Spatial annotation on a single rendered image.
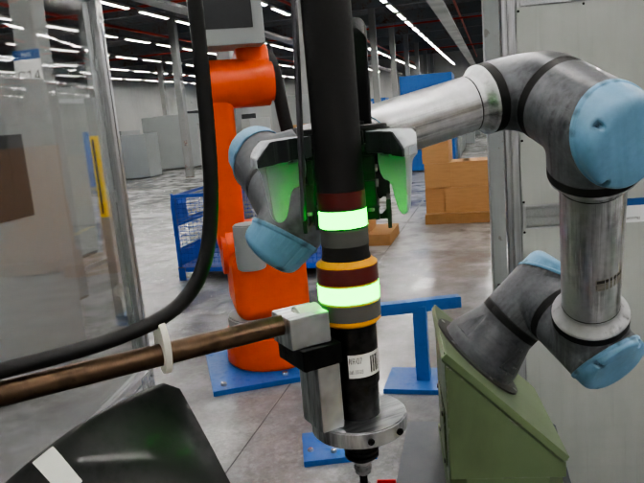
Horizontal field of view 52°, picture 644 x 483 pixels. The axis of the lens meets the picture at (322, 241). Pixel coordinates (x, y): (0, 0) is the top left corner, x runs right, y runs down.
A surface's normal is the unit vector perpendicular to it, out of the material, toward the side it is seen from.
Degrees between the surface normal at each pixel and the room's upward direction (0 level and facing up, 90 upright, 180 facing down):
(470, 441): 90
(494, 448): 90
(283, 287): 90
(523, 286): 56
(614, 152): 107
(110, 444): 50
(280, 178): 94
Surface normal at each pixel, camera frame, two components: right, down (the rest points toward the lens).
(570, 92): -0.63, -0.46
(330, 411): 0.48, 0.12
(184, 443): 0.48, -0.62
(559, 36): -0.11, 0.19
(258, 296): 0.23, 0.16
